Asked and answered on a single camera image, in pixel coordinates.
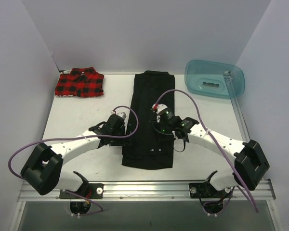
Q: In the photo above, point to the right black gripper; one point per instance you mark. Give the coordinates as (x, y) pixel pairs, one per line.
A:
(157, 123)

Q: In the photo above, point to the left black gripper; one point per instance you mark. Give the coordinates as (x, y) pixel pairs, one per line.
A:
(124, 135)

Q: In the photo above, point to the black long sleeve shirt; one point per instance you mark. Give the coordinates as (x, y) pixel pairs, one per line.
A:
(149, 149)

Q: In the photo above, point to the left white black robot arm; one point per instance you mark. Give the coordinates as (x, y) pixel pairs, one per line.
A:
(43, 169)

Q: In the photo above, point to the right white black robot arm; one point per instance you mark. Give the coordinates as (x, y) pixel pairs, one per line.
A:
(248, 163)

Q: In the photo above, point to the red black plaid folded shirt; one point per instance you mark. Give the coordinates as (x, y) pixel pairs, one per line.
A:
(80, 82)

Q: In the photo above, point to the teal plastic bin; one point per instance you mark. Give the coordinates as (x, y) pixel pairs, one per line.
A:
(214, 79)

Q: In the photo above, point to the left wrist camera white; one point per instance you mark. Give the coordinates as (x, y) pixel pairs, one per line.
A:
(121, 114)

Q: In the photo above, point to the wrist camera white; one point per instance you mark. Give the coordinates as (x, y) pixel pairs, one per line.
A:
(158, 108)
(121, 114)

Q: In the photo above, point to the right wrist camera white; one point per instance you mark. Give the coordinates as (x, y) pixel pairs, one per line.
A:
(158, 108)

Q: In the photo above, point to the aluminium front rail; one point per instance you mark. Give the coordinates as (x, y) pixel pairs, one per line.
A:
(122, 191)

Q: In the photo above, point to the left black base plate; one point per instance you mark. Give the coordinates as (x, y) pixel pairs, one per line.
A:
(91, 191)

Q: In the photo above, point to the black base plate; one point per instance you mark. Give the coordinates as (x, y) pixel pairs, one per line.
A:
(205, 191)
(91, 191)

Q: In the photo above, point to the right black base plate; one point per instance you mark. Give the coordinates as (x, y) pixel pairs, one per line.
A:
(205, 191)

